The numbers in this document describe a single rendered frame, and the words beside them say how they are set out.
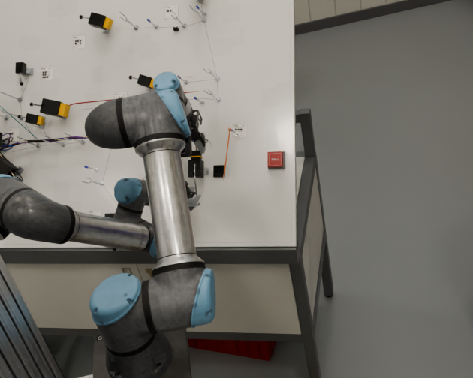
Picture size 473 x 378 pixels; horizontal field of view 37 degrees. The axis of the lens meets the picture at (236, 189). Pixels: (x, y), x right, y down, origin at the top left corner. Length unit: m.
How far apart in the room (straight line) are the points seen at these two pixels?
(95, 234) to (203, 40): 0.93
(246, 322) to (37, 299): 0.82
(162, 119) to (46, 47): 1.18
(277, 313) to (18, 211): 1.17
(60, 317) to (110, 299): 1.40
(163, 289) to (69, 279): 1.24
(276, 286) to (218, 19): 0.94
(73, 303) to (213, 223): 0.74
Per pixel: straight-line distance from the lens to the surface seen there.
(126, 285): 1.50
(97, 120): 1.61
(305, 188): 2.60
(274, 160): 2.26
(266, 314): 2.57
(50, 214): 1.70
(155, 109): 1.57
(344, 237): 3.58
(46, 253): 2.57
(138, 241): 1.89
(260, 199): 2.30
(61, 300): 2.80
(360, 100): 4.64
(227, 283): 2.49
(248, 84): 2.37
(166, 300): 1.47
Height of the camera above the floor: 2.39
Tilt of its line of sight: 37 degrees down
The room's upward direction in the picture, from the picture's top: 12 degrees counter-clockwise
